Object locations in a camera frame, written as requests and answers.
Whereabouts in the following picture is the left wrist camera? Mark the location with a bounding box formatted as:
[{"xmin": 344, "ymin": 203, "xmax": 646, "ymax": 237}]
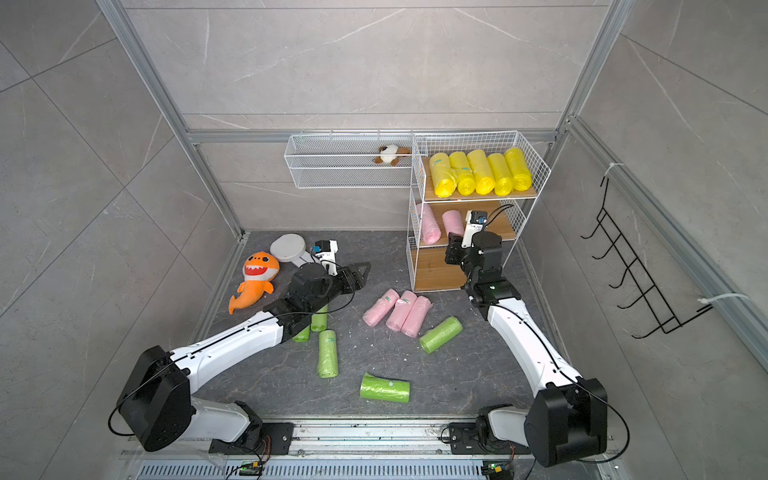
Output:
[{"xmin": 312, "ymin": 240, "xmax": 338, "ymax": 276}]

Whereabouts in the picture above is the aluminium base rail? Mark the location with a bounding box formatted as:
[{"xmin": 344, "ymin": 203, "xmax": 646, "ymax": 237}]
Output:
[{"xmin": 105, "ymin": 416, "xmax": 628, "ymax": 479}]

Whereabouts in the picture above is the white folding stand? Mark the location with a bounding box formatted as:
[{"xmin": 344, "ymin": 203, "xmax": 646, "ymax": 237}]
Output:
[{"xmin": 269, "ymin": 233, "xmax": 317, "ymax": 267}]

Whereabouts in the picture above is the green roll bottom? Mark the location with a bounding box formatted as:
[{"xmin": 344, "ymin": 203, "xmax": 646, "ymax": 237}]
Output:
[{"xmin": 359, "ymin": 373, "xmax": 410, "ymax": 403}]

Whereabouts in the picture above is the black wall hook rack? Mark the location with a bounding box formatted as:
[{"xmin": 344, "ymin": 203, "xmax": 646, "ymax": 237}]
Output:
[{"xmin": 580, "ymin": 177, "xmax": 714, "ymax": 340}]

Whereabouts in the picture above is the yellow roll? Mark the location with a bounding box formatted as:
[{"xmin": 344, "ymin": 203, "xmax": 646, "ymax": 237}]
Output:
[
  {"xmin": 504, "ymin": 147, "xmax": 533, "ymax": 191},
  {"xmin": 467, "ymin": 149, "xmax": 495, "ymax": 195},
  {"xmin": 449, "ymin": 151, "xmax": 476, "ymax": 196},
  {"xmin": 429, "ymin": 152, "xmax": 456, "ymax": 198}
]

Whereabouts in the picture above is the yellow roll horizontal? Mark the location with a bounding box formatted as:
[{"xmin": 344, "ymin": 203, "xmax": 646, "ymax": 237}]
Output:
[{"xmin": 487, "ymin": 153, "xmax": 514, "ymax": 197}]

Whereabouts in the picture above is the green roll right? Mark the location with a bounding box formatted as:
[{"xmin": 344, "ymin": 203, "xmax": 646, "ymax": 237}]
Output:
[{"xmin": 419, "ymin": 316, "xmax": 463, "ymax": 354}]

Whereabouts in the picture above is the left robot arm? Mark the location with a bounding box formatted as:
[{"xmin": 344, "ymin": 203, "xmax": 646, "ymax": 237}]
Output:
[{"xmin": 114, "ymin": 262, "xmax": 371, "ymax": 454}]

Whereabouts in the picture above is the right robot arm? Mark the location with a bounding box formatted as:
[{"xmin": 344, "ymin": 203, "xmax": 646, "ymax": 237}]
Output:
[{"xmin": 445, "ymin": 230, "xmax": 608, "ymax": 467}]

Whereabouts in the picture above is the green roll lower left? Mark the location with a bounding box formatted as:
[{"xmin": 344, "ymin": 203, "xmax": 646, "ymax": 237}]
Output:
[{"xmin": 317, "ymin": 330, "xmax": 339, "ymax": 379}]

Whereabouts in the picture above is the pink roll top angled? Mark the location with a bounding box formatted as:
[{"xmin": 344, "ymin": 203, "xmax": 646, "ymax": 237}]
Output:
[{"xmin": 442, "ymin": 210, "xmax": 465, "ymax": 237}]

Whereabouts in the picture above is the white three-tier wire shelf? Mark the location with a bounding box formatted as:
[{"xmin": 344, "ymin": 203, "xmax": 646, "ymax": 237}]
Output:
[{"xmin": 405, "ymin": 130, "xmax": 551, "ymax": 292}]

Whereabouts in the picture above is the orange shark plush toy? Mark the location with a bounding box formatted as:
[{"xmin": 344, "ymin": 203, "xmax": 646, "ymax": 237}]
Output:
[{"xmin": 228, "ymin": 251, "xmax": 280, "ymax": 315}]

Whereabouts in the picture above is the green roll far left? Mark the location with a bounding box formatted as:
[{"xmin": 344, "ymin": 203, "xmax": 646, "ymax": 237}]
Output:
[{"xmin": 293, "ymin": 326, "xmax": 311, "ymax": 343}]

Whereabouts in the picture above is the white wall wire basket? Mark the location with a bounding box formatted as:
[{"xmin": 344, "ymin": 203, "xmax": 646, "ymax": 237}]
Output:
[{"xmin": 284, "ymin": 131, "xmax": 414, "ymax": 189}]

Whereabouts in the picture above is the brown white plush puppy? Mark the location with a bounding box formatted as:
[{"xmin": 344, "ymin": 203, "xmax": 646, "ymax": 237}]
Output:
[{"xmin": 373, "ymin": 144, "xmax": 412, "ymax": 166}]

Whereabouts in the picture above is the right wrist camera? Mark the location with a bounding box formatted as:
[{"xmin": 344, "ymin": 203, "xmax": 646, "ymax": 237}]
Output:
[{"xmin": 461, "ymin": 210, "xmax": 488, "ymax": 248}]

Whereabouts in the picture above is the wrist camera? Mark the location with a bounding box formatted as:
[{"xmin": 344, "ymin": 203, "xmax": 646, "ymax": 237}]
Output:
[
  {"xmin": 312, "ymin": 240, "xmax": 338, "ymax": 276},
  {"xmin": 461, "ymin": 210, "xmax": 488, "ymax": 248}
]

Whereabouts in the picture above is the green roll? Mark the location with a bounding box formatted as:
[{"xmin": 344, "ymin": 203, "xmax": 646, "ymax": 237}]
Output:
[
  {"xmin": 310, "ymin": 305, "xmax": 329, "ymax": 333},
  {"xmin": 317, "ymin": 330, "xmax": 339, "ymax": 379},
  {"xmin": 419, "ymin": 316, "xmax": 463, "ymax": 354},
  {"xmin": 359, "ymin": 373, "xmax": 410, "ymax": 403},
  {"xmin": 293, "ymin": 326, "xmax": 311, "ymax": 343}
]

